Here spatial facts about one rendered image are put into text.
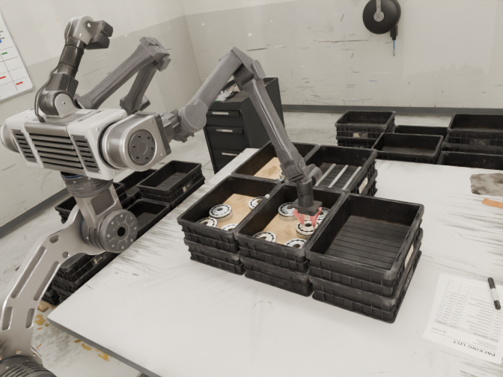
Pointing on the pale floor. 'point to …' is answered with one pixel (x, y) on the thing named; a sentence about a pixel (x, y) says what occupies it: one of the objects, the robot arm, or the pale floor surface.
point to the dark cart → (238, 124)
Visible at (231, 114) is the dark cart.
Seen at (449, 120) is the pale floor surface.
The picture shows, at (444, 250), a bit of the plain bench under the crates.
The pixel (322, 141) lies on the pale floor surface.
